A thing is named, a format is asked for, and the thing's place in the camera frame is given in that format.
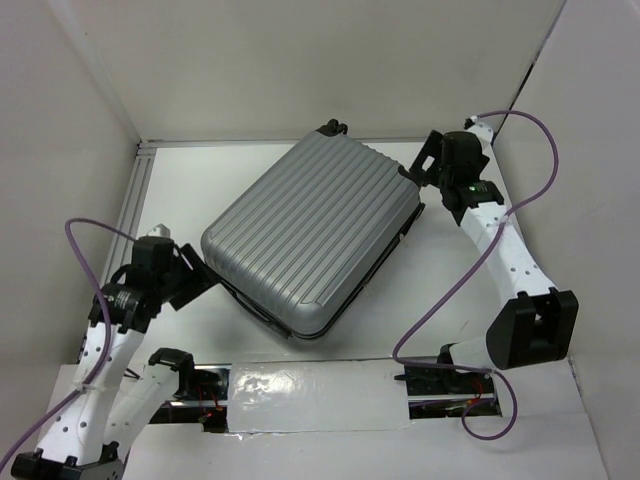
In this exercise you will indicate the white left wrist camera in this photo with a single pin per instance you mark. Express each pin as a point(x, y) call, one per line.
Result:
point(160, 230)

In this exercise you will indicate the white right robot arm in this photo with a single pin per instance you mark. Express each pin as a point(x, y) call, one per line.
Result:
point(536, 320)

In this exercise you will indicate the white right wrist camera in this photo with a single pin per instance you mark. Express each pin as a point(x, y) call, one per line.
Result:
point(484, 132)

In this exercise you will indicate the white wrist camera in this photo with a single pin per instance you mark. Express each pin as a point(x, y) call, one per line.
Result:
point(160, 230)
point(484, 132)

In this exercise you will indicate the dark grey hardshell suitcase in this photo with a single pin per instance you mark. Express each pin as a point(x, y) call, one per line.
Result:
point(298, 246)

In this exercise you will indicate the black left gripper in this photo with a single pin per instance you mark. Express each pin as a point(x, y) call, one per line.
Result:
point(200, 278)

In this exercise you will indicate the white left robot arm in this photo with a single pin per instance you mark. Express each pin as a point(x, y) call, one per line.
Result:
point(93, 429)

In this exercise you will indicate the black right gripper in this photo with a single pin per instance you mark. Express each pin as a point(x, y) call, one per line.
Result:
point(434, 148)

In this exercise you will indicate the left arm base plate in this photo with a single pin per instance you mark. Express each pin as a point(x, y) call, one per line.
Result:
point(204, 404)

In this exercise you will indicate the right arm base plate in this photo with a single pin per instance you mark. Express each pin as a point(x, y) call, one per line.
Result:
point(436, 393)

